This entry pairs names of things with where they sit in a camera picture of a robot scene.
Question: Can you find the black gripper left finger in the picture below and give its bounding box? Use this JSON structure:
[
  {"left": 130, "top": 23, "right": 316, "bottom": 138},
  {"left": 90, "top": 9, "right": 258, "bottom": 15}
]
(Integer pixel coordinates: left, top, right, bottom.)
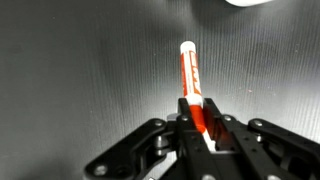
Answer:
[{"left": 83, "top": 98, "right": 228, "bottom": 180}]

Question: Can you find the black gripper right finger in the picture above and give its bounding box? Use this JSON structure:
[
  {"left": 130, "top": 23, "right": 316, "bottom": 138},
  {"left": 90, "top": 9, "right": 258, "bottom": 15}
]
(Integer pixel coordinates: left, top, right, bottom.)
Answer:
[{"left": 203, "top": 97, "right": 320, "bottom": 180}]

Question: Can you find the orange dry erase marker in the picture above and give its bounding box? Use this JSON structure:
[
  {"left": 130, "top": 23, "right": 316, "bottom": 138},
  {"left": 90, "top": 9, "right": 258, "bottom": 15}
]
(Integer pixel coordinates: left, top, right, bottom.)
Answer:
[{"left": 179, "top": 40, "right": 218, "bottom": 153}]

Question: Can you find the white ceramic mug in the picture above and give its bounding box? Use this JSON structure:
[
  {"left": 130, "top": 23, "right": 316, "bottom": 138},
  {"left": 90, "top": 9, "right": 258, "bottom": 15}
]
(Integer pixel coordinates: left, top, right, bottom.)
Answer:
[{"left": 223, "top": 0, "right": 275, "bottom": 8}]

